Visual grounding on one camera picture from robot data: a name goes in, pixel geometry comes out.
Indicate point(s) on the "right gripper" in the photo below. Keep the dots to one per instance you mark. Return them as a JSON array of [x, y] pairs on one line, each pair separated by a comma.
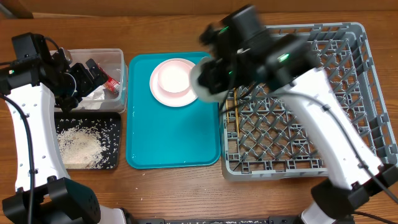
[[223, 83]]

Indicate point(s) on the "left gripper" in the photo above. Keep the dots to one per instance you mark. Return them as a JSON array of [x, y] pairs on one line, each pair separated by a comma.
[[87, 81]]

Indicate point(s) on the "wooden chopstick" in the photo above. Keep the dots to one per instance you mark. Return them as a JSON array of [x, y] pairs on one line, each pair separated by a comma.
[[236, 112], [226, 109]]

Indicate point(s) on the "red snack wrapper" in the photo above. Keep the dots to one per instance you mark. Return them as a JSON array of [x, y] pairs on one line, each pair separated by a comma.
[[111, 84]]

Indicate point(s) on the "white napkin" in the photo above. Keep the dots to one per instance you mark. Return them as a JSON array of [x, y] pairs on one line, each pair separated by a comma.
[[97, 94]]

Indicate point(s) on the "small grey-white bowl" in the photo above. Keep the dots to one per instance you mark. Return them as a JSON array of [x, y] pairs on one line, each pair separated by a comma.
[[202, 92]]

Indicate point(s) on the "white round plate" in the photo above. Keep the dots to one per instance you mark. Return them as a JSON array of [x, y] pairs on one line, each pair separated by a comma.
[[171, 99]]

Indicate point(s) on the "rice grains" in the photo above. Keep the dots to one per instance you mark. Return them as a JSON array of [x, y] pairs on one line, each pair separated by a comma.
[[81, 147]]

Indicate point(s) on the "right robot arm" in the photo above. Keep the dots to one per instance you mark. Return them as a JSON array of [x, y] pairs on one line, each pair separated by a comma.
[[289, 70]]

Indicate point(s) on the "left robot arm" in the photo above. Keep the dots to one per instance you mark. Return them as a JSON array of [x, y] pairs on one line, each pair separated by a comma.
[[33, 87]]

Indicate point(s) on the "grey dishwasher rack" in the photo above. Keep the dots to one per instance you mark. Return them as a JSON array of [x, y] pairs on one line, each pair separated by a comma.
[[273, 145]]

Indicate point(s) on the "clear plastic bin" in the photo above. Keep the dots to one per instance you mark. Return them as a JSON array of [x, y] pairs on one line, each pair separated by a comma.
[[113, 63]]

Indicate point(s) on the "black tray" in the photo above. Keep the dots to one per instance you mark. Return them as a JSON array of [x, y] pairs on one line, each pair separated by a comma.
[[112, 124]]

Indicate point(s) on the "teal serving tray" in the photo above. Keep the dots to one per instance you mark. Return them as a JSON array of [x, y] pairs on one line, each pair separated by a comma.
[[159, 136]]

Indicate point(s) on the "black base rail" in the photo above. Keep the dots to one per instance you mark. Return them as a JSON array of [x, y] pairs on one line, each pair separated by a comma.
[[270, 220]]

